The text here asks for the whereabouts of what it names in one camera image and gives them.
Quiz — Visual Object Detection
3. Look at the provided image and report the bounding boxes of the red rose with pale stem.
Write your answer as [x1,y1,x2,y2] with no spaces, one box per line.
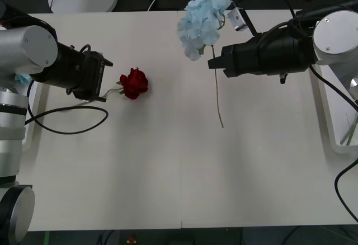
[102,67,149,101]

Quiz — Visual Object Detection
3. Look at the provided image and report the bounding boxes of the small pale blue flower head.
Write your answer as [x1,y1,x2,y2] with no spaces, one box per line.
[13,72,33,86]

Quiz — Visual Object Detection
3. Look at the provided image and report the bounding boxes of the shallow white box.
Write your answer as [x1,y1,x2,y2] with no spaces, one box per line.
[21,80,51,154]
[307,9,358,155]

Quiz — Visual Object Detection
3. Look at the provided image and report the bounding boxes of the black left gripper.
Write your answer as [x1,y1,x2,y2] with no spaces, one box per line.
[73,50,114,102]

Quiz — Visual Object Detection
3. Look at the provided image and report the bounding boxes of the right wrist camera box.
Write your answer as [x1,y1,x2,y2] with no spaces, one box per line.
[228,7,248,32]

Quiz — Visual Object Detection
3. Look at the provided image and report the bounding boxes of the green flower stems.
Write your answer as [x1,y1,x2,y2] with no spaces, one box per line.
[340,112,358,147]

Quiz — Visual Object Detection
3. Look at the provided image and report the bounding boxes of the pale blue flower long stem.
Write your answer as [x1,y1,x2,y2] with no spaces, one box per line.
[177,0,233,129]

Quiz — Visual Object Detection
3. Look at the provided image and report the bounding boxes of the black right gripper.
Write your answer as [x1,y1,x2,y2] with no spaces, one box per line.
[207,36,265,78]

